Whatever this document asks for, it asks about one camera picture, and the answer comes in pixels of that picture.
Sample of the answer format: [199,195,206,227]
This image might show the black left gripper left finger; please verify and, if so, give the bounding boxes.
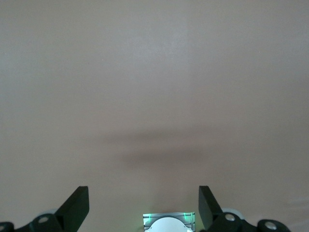
[0,185,90,232]

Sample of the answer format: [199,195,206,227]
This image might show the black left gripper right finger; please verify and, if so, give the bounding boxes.
[198,185,290,232]

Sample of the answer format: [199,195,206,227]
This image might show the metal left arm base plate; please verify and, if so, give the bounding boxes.
[142,211,197,232]

